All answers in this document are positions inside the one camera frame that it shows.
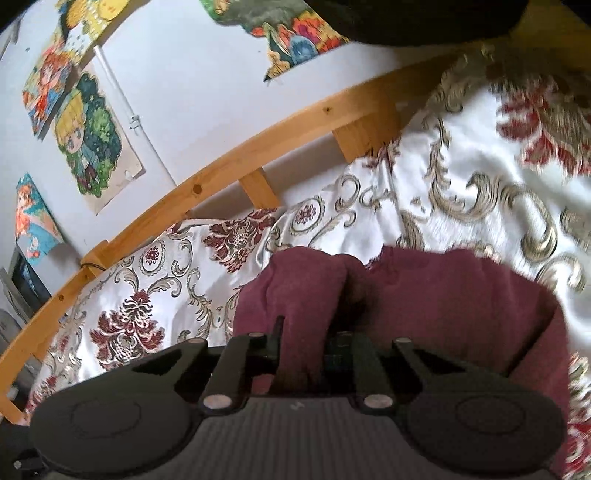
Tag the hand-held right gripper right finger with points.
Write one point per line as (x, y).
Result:
(337, 360)

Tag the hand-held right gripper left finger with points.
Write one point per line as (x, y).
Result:
(277, 350)

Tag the yellow wall poster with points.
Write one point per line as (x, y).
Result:
(87, 9)

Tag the red and blue cartoon poster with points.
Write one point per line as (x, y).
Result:
(46, 87)

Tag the large torn colourful wall poster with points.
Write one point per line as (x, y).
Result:
(286, 32)

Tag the grey appliance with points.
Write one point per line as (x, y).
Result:
(23, 286)

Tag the black cloth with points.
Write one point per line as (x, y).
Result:
(406, 23)

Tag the orange and teal cartoon poster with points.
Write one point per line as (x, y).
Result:
(34, 221)

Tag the maroon knit sweater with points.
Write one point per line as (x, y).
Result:
(438, 300)

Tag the white floral bedspread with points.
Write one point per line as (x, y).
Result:
(461, 161)

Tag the wooden bed frame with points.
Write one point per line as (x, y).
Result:
(277, 134)

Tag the green cartoon wall poster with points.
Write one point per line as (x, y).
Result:
(97, 138)

